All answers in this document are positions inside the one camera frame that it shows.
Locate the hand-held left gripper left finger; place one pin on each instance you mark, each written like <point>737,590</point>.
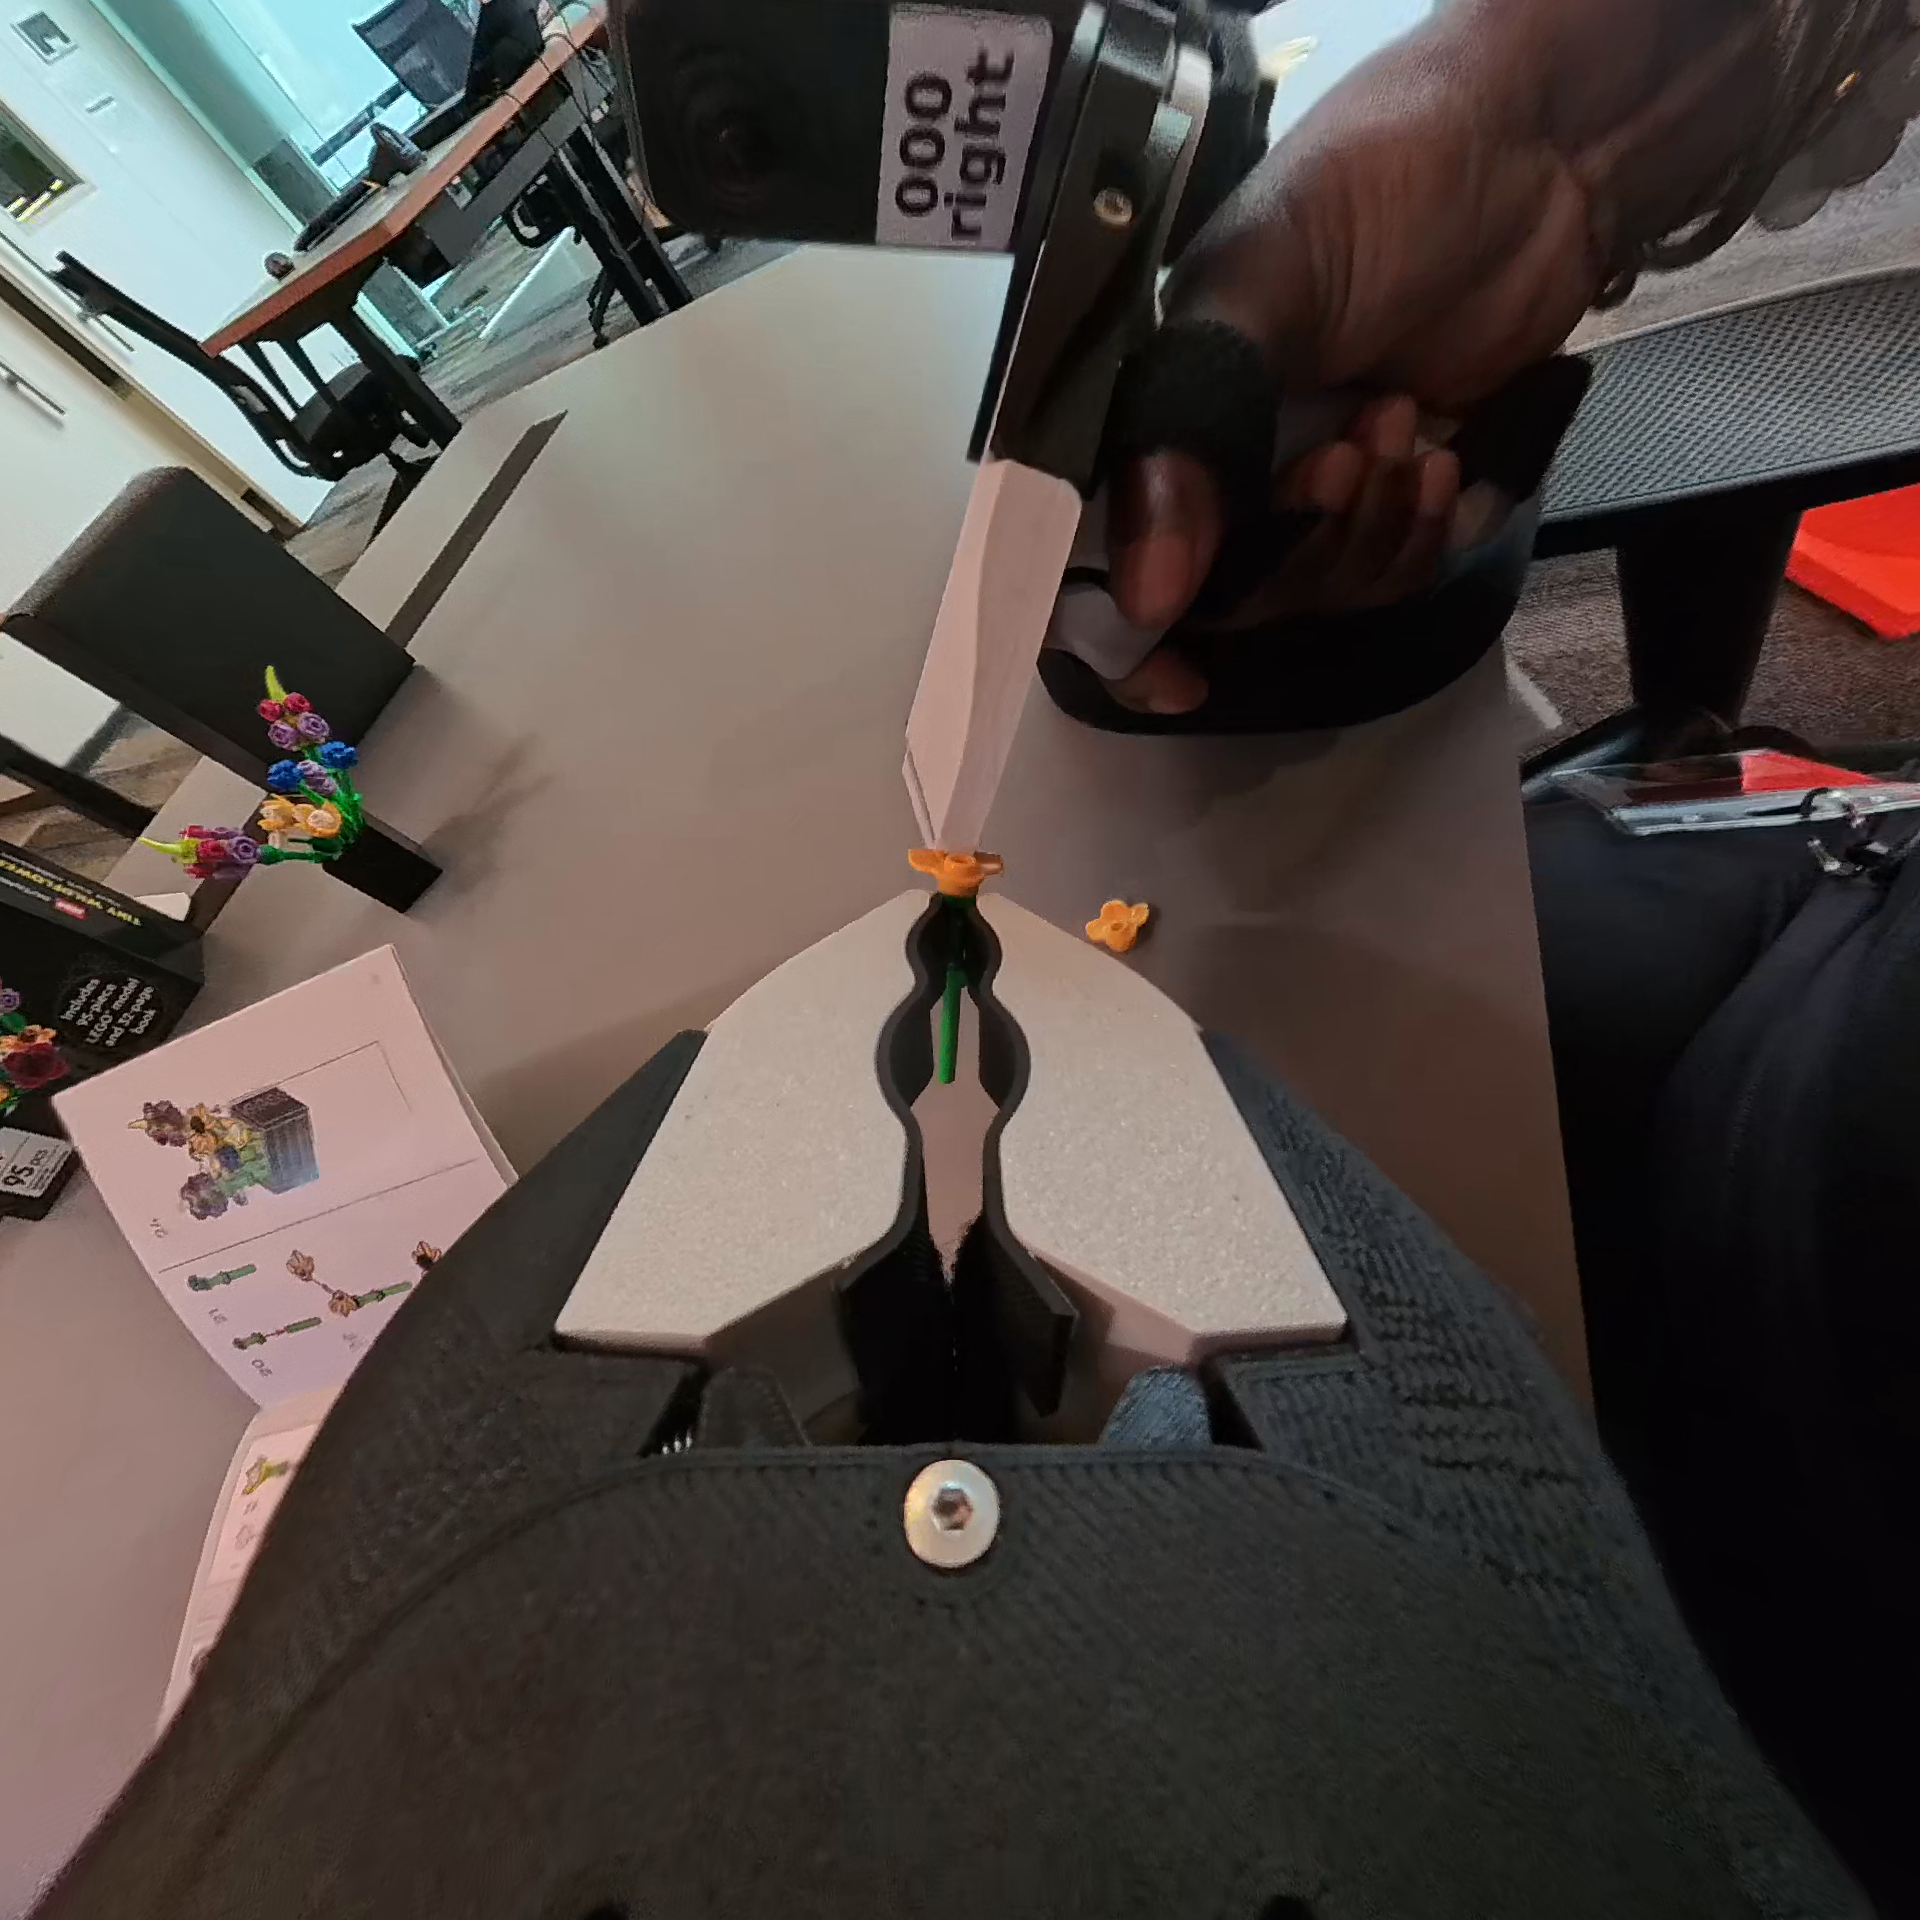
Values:
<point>737,1203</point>

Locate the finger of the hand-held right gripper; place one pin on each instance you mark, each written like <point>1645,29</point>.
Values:
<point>1087,636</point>
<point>989,645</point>

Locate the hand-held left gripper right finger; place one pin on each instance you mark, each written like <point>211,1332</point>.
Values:
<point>1173,1203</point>

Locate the yellow lego flower piece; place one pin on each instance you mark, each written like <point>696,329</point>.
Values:
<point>1119,925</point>
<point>955,872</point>

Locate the green lego stem piece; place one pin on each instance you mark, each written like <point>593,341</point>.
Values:
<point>950,1005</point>

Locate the lego flower model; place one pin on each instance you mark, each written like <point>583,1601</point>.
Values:
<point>285,799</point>

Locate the black lego set box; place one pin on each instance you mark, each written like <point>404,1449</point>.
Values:
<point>78,989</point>

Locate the lego instruction booklet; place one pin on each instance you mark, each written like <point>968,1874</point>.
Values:
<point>299,1171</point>

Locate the person's right hand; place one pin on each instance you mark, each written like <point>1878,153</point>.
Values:
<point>1441,240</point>

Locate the long wooden desk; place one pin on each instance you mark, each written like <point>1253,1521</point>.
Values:
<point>418,178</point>

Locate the black office chair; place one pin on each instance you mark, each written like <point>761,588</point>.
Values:
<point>257,376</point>

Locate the grey mesh office chair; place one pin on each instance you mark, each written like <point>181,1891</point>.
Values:
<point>1725,405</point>

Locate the plain black box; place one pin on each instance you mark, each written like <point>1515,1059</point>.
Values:
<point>196,601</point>

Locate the orange plastic object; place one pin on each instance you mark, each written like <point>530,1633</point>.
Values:
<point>1868,558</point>

